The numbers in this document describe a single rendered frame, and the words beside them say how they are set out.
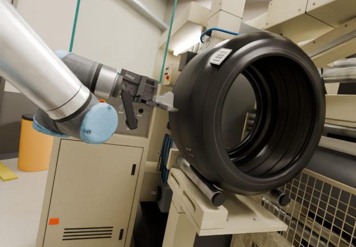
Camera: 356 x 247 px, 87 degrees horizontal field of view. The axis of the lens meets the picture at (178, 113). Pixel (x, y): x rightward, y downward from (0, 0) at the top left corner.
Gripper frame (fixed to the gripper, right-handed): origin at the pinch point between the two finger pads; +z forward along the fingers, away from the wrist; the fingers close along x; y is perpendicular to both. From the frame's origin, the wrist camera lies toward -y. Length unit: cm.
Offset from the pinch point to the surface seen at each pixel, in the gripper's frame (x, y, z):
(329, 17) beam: -3, 56, 50
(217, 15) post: 27, 51, 16
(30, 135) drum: 203, -81, -92
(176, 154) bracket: 22.2, -19.4, 15.1
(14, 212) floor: 124, -123, -66
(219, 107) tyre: -12.3, 5.1, 8.4
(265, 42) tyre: -11.6, 28.4, 16.9
